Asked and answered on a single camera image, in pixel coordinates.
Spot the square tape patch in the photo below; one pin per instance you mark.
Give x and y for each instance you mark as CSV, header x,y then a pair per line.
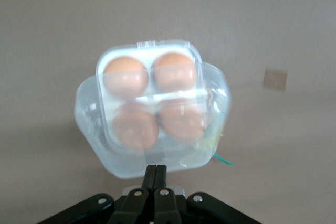
x,y
274,78

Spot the clear plastic egg box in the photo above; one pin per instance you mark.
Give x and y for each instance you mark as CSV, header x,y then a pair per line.
x,y
89,119

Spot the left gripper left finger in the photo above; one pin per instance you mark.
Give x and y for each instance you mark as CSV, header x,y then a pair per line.
x,y
151,176

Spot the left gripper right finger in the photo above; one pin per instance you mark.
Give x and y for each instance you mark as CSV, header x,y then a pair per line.
x,y
161,176

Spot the brown egg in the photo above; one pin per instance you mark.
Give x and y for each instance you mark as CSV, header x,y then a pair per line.
x,y
136,127
174,72
182,120
126,75

